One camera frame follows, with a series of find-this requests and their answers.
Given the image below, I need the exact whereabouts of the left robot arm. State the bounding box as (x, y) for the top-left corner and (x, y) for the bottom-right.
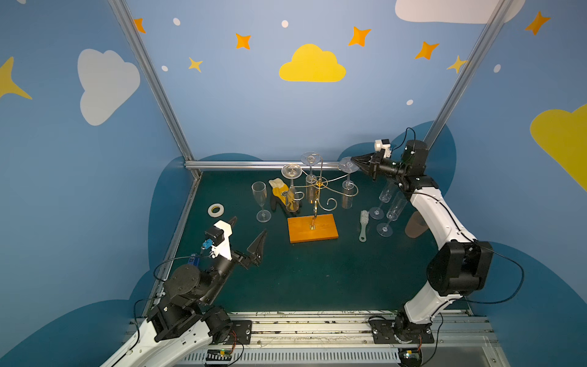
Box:
(104, 219), (267, 366)

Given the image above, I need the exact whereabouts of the frosted brown plastic cup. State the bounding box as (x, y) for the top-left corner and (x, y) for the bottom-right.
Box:
(404, 211), (429, 239)

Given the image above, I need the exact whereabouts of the yellow black rubber glove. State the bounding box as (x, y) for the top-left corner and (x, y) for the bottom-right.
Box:
(268, 178), (296, 213)

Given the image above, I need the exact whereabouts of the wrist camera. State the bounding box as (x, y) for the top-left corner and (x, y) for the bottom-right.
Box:
(201, 220), (232, 261)
(374, 139), (393, 159)

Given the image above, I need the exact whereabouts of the clear flute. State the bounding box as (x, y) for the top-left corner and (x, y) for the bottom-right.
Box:
(368, 180), (397, 220)
(301, 151), (321, 204)
(339, 157), (359, 209)
(281, 164), (302, 213)
(252, 181), (271, 223)
(377, 193), (408, 238)

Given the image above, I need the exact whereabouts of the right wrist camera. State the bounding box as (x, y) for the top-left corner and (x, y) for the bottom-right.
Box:
(374, 139), (393, 159)

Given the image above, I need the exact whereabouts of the aluminium frame back bar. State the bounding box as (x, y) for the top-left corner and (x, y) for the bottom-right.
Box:
(184, 160), (426, 171)

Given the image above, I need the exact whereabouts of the white tape roll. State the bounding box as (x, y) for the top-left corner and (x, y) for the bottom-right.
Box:
(207, 203), (225, 218)

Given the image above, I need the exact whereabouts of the gold wire glass rack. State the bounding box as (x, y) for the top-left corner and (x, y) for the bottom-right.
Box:
(297, 154), (359, 217)

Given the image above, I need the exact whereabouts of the pale green scrub brush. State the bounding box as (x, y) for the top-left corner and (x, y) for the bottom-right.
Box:
(359, 210), (370, 243)

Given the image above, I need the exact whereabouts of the orange wooden rack base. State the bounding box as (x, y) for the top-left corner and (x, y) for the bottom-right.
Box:
(287, 214), (339, 244)

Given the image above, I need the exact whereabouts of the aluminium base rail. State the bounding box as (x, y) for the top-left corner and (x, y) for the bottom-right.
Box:
(112, 310), (501, 367)

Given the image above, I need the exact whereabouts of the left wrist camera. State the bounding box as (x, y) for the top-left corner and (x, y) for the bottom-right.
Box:
(201, 220), (232, 261)

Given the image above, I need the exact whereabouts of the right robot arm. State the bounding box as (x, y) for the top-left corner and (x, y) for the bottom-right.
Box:
(351, 140), (497, 343)

